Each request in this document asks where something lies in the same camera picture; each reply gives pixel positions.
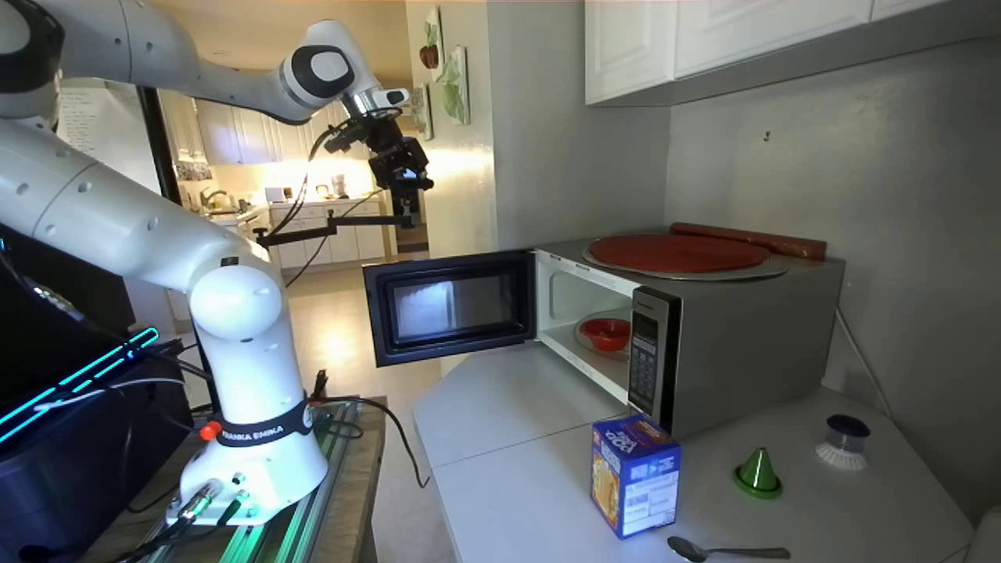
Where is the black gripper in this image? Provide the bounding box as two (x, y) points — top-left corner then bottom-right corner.
(363, 112), (436, 231)

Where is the black microwave door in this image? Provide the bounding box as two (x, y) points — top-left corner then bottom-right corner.
(360, 246), (542, 368)

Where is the stainless steel microwave body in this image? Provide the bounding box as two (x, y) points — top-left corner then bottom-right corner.
(531, 228), (849, 445)

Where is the black rod on wrist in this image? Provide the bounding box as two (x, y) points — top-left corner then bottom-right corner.
(258, 209), (417, 249)

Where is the red bowl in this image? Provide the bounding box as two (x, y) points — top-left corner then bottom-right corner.
(577, 314), (635, 355)

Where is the red round plate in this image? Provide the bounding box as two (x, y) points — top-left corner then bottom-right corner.
(589, 231), (776, 279)

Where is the robot stand table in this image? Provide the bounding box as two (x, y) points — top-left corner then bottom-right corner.
(80, 395), (392, 563)

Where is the brown wooden board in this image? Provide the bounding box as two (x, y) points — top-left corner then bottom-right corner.
(665, 218), (833, 266)

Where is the blue cardboard box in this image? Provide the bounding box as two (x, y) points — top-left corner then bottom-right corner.
(589, 412), (684, 542)

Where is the black box with cyan lights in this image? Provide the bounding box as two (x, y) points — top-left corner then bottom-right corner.
(0, 326), (196, 563)

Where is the green cone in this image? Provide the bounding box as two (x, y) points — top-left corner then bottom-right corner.
(732, 447), (784, 502)

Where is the metal spoon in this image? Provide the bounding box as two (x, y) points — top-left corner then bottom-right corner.
(665, 534), (795, 563)

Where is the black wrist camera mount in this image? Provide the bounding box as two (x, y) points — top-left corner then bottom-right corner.
(321, 116), (374, 158)

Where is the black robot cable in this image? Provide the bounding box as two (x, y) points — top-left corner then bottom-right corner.
(280, 117), (368, 289)

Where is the green wall picture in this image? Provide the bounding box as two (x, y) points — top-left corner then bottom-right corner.
(436, 43), (475, 127)

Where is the wall picture with red apple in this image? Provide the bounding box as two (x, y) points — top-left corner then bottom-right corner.
(417, 2), (447, 75)

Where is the black floor cable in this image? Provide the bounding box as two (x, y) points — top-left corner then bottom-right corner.
(311, 364), (433, 492)

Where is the white wall cabinet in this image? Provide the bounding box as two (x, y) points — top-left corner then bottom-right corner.
(583, 0), (1001, 110)

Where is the microwave power cord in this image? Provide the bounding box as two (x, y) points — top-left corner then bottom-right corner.
(833, 303), (893, 420)

